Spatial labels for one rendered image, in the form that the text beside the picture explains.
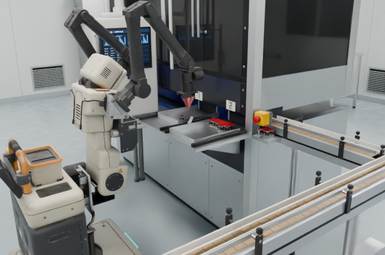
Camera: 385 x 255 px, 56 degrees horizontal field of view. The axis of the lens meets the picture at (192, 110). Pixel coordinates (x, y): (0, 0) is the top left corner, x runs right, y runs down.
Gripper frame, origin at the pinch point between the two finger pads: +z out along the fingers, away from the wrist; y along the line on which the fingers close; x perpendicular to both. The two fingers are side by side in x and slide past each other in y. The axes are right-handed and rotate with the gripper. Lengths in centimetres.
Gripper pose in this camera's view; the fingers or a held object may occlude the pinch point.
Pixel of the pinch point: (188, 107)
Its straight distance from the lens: 199.5
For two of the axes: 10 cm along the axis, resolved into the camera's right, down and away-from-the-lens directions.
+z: 0.4, 9.6, 2.9
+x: -5.8, -2.1, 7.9
